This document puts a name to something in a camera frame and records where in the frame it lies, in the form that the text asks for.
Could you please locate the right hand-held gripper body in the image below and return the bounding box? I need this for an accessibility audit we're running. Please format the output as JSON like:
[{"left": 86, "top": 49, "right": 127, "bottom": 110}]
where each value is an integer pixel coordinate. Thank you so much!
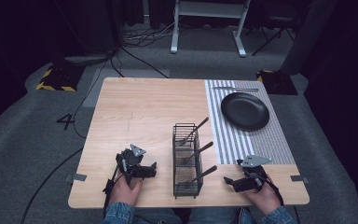
[{"left": 236, "top": 154, "right": 273, "bottom": 191}]

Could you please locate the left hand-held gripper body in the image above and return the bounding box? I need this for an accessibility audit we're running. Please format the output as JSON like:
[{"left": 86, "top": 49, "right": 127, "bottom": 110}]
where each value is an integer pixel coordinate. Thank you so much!
[{"left": 115, "top": 143, "right": 147, "bottom": 185}]

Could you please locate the person's right hand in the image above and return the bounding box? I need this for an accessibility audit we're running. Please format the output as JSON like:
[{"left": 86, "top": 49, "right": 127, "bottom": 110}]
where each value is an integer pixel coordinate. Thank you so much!
[{"left": 242, "top": 175, "right": 282, "bottom": 217}]

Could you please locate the person's left hand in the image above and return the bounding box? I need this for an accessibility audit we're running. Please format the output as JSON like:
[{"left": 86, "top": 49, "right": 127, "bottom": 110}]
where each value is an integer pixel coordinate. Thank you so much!
[{"left": 109, "top": 173, "right": 144, "bottom": 207}]

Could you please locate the grey striped placemat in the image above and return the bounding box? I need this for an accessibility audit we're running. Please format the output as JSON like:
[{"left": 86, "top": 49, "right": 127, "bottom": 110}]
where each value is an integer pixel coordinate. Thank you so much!
[{"left": 203, "top": 78, "right": 296, "bottom": 166}]

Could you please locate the grey tape piece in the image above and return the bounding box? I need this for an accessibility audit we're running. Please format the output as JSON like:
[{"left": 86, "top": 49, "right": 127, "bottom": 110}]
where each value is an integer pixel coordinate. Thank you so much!
[
  {"left": 64, "top": 173, "right": 89, "bottom": 184},
  {"left": 289, "top": 175, "right": 310, "bottom": 184}
]

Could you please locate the black round plate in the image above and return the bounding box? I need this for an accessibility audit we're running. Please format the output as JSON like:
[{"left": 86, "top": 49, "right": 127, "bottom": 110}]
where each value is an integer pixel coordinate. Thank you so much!
[{"left": 220, "top": 91, "right": 271, "bottom": 132}]

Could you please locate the silver table knife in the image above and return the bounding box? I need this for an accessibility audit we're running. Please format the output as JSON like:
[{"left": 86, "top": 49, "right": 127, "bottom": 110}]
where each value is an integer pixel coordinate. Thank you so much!
[{"left": 211, "top": 86, "right": 260, "bottom": 93}]

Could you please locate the yellow-black striped stand base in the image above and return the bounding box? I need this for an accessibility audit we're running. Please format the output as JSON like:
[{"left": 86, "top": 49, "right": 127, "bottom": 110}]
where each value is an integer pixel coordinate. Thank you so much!
[
  {"left": 255, "top": 69, "right": 299, "bottom": 96},
  {"left": 35, "top": 63, "right": 86, "bottom": 93}
]

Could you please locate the black tripod stand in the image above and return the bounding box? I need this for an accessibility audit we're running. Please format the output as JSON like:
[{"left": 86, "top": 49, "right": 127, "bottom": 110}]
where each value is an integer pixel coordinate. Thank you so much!
[{"left": 250, "top": 14, "right": 296, "bottom": 58}]

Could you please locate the grey stand column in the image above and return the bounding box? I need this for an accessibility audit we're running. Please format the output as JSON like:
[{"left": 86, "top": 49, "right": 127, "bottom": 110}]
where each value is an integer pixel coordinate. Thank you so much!
[{"left": 280, "top": 0, "right": 339, "bottom": 77}]

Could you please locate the dark-handled cutlery piece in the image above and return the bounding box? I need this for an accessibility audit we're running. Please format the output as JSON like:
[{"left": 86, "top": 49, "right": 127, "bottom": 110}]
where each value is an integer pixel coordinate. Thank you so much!
[{"left": 178, "top": 164, "right": 219, "bottom": 187}]

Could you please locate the black wrist strap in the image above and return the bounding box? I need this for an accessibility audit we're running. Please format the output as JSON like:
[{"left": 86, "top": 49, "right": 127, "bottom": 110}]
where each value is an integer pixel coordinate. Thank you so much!
[
  {"left": 102, "top": 166, "right": 120, "bottom": 216},
  {"left": 259, "top": 169, "right": 285, "bottom": 207}
]

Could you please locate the black wire cutlery rack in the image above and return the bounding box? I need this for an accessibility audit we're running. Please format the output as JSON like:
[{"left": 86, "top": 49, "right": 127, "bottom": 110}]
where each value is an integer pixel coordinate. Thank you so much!
[{"left": 172, "top": 122, "right": 205, "bottom": 200}]

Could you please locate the dark-handled spoon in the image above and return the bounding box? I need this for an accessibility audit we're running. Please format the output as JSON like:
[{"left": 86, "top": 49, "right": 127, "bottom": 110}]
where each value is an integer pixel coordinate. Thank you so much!
[{"left": 180, "top": 141, "right": 215, "bottom": 166}]

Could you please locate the dark-handled fork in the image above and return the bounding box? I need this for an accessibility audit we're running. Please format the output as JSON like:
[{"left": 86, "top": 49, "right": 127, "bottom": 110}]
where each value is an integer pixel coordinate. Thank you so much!
[{"left": 176, "top": 116, "right": 210, "bottom": 147}]

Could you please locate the thin black floor cable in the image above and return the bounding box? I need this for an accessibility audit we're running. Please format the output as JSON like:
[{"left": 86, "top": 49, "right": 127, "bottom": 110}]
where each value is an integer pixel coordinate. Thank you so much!
[{"left": 72, "top": 46, "right": 120, "bottom": 140}]

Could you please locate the long black floor cable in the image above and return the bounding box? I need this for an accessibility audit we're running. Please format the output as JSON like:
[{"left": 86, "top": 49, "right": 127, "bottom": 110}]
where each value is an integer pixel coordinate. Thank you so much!
[{"left": 20, "top": 147, "right": 85, "bottom": 224}]

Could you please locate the bundle of floor cables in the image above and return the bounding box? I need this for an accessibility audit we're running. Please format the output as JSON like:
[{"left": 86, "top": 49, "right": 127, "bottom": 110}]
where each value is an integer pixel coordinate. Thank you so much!
[{"left": 121, "top": 21, "right": 176, "bottom": 49}]

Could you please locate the white metal desk frame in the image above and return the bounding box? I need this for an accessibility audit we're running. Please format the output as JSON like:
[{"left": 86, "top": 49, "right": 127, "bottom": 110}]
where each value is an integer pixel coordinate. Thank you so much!
[{"left": 170, "top": 0, "right": 253, "bottom": 58}]

